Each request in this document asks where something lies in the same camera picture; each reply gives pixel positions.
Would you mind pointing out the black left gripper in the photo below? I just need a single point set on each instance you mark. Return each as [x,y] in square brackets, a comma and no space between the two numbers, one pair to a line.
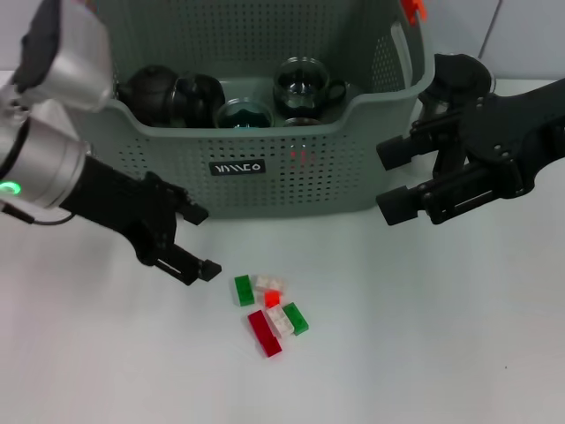
[128,207]

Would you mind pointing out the orange wedge toy brick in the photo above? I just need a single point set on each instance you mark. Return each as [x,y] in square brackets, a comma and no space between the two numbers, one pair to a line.
[300,156]

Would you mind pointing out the dark red toy brick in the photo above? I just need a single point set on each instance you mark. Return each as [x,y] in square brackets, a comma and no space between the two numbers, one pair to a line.
[265,333]

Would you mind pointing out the green toy brick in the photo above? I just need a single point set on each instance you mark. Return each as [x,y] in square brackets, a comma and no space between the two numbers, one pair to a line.
[243,290]
[296,318]

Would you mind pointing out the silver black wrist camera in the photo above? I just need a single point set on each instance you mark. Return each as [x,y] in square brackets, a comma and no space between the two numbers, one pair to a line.
[79,66]

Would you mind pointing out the small orange toy brick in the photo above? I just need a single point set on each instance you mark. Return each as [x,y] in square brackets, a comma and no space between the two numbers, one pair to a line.
[273,299]

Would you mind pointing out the grey perforated storage basket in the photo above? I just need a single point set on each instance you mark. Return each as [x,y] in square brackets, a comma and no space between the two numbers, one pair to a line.
[309,194]

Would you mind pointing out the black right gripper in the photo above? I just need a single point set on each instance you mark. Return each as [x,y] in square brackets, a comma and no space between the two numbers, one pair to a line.
[516,132]

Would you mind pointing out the white translucent toy brick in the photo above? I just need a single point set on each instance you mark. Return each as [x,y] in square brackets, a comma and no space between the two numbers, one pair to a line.
[269,284]
[280,321]

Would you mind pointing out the glass teacup with black holder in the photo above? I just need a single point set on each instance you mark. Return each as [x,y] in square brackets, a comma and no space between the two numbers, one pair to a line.
[201,99]
[302,122]
[300,95]
[245,115]

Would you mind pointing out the black clay teapot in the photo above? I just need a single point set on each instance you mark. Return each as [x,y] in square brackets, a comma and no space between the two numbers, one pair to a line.
[150,95]

